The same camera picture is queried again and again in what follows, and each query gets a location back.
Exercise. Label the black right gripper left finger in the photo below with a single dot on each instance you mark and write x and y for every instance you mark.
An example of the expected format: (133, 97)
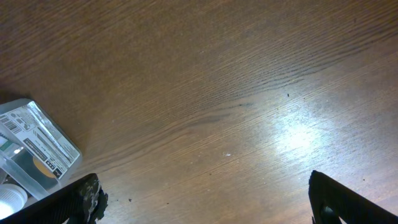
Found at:
(82, 202)

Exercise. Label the clear plastic container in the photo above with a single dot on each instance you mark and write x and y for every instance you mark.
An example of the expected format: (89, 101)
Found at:
(26, 126)

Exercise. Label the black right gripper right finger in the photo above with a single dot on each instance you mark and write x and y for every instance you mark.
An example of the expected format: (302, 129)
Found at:
(332, 202)

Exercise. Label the dark bottle white cap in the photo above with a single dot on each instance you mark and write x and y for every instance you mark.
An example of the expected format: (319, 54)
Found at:
(15, 195)

